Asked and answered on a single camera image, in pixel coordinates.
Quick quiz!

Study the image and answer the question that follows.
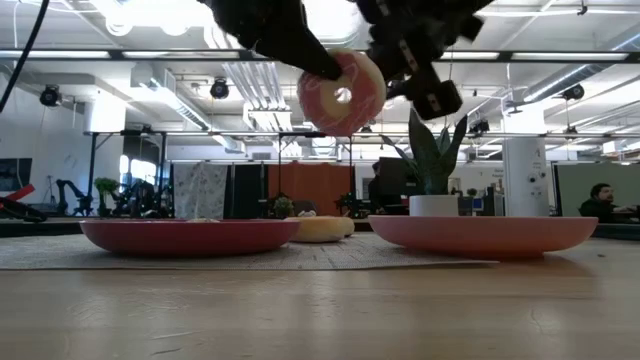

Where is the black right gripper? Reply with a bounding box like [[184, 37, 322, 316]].
[[357, 0, 494, 121]]

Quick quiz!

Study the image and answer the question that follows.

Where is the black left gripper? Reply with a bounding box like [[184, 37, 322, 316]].
[[197, 0, 344, 81]]

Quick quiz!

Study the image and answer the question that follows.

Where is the dark red plate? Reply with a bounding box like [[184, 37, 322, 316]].
[[79, 218, 301, 258]]

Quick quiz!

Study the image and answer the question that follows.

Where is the green snake plant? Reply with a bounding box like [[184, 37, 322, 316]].
[[379, 108, 469, 196]]

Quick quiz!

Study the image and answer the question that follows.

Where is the black monitor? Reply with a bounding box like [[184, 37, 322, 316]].
[[378, 156, 421, 198]]

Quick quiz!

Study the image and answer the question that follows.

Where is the white plant pot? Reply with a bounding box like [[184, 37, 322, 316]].
[[408, 194, 460, 218]]

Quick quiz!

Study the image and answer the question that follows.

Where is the orange partition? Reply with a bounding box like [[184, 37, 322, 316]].
[[267, 162, 354, 217]]

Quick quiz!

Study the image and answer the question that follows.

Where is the white cylindrical column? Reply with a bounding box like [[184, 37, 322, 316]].
[[502, 135, 551, 218]]

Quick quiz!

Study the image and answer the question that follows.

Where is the black overhead light bar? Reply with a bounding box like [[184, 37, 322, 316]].
[[0, 48, 640, 64]]

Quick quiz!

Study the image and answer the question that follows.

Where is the black panel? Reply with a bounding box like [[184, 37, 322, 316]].
[[232, 163, 269, 220]]

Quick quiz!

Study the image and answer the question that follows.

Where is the small potted plant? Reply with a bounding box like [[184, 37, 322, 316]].
[[273, 193, 295, 220]]

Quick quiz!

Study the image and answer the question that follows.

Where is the pink plate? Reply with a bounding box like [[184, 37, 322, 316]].
[[368, 215, 600, 261]]

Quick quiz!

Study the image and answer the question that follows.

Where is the pale cream donut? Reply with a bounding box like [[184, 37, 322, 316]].
[[288, 215, 349, 244]]

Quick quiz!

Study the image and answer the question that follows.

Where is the patterned white curtain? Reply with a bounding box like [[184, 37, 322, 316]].
[[172, 162, 230, 220]]

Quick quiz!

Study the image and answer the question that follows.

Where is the grey green partition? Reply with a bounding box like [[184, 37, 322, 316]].
[[553, 162, 640, 227]]

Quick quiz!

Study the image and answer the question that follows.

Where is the beige woven placemat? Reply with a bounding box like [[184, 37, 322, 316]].
[[0, 233, 499, 271]]

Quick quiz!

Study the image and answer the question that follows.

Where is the person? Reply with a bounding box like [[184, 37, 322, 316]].
[[578, 182, 640, 224]]

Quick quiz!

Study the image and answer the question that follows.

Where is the green potted plant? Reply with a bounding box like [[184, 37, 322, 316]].
[[93, 177, 120, 217]]

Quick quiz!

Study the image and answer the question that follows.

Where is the red bar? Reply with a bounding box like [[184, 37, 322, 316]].
[[0, 183, 37, 204]]

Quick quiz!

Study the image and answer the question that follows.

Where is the black metal frame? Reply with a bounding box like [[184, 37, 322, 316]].
[[85, 129, 169, 219]]

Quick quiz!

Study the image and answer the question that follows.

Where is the black cable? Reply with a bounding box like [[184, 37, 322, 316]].
[[0, 0, 51, 114]]

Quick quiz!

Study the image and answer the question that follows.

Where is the dark wall screen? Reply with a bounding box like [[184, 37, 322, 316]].
[[0, 157, 34, 193]]

